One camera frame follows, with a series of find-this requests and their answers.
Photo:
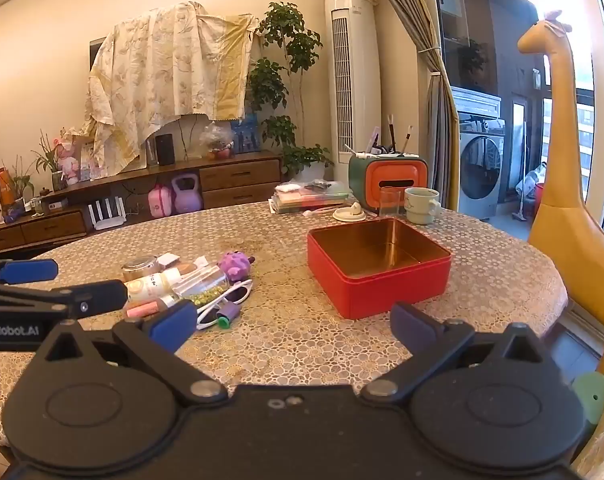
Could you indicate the clear drinking glass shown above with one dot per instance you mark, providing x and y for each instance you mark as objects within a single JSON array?
[{"x": 393, "y": 202}]

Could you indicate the pink toy case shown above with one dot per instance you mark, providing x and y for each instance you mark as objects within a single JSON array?
[{"x": 160, "y": 202}]

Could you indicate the purple spiky toy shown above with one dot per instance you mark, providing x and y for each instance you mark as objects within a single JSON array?
[{"x": 235, "y": 265}]

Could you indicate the white plastic bag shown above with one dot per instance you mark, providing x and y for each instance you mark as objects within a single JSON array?
[{"x": 288, "y": 188}]

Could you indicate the dark calligraphy brush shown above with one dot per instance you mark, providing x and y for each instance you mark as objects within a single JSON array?
[{"x": 391, "y": 132}]

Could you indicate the yellow giraffe toy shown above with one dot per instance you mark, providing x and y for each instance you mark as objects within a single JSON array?
[{"x": 557, "y": 185}]

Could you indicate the white lotion bottle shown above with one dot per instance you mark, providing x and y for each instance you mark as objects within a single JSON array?
[{"x": 149, "y": 285}]

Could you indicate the tall green potted plant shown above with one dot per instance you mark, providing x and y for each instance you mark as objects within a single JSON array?
[{"x": 287, "y": 80}]

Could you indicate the blue printed box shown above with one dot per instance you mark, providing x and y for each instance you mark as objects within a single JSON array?
[{"x": 246, "y": 135}]

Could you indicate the green plastic stool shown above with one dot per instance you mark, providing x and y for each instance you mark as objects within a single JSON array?
[{"x": 591, "y": 395}]

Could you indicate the pink plastic spoon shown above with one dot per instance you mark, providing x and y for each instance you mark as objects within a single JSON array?
[{"x": 318, "y": 211}]

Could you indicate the clear bag of fruit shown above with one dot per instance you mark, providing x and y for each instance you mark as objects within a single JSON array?
[{"x": 217, "y": 141}]

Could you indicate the potted orchid plant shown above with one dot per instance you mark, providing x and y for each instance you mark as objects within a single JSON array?
[{"x": 49, "y": 160}]

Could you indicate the pink lipstick tube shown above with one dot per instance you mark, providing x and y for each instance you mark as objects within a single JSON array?
[{"x": 144, "y": 308}]

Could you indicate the wooden television cabinet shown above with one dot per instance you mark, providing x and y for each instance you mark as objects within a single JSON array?
[{"x": 231, "y": 180}]

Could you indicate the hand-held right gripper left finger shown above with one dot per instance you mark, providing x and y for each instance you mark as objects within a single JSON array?
[{"x": 174, "y": 327}]

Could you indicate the small green potted plant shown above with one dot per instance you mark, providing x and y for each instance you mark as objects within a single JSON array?
[{"x": 19, "y": 185}]

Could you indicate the purple kettlebell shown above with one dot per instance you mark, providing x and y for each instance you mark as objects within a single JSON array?
[{"x": 187, "y": 199}]

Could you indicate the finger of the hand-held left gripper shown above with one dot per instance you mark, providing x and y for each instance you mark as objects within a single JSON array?
[
  {"x": 101, "y": 296},
  {"x": 29, "y": 271}
]

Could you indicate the dark plastic bag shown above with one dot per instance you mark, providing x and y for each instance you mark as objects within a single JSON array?
[{"x": 324, "y": 184}]

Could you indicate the small white packet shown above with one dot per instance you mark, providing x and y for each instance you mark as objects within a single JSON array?
[{"x": 167, "y": 260}]

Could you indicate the white sunglasses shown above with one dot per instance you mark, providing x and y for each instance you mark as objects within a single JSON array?
[{"x": 234, "y": 296}]

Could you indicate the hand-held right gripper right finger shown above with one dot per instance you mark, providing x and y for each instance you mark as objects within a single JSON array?
[{"x": 412, "y": 327}]

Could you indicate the red tin box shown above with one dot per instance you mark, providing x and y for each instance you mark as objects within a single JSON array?
[{"x": 382, "y": 285}]

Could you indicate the floral cloth cover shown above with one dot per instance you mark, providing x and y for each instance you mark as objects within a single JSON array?
[{"x": 161, "y": 70}]

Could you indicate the black speaker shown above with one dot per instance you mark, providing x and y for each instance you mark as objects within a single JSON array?
[{"x": 165, "y": 150}]

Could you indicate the white washing machine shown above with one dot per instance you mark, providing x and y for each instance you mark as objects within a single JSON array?
[{"x": 479, "y": 160}]

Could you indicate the white saucer with lid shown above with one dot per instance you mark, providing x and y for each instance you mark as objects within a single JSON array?
[{"x": 349, "y": 212}]

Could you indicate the white router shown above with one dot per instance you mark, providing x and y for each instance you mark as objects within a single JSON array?
[{"x": 106, "y": 216}]

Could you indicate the green and white mug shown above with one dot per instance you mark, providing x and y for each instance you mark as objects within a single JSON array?
[{"x": 421, "y": 205}]

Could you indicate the green and purple small tube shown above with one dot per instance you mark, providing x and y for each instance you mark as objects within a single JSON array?
[{"x": 227, "y": 316}]

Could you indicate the orange and green tissue box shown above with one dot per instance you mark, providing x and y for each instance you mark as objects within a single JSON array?
[{"x": 389, "y": 180}]

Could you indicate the grey and gold curtain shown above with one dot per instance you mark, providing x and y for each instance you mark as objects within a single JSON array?
[{"x": 434, "y": 110}]

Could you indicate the white tower air conditioner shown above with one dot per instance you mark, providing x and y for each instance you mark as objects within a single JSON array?
[{"x": 349, "y": 70}]

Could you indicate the round metal tin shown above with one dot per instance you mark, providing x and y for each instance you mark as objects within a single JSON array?
[{"x": 139, "y": 267}]

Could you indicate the light calligraphy brush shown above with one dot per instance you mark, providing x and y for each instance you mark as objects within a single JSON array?
[{"x": 408, "y": 139}]

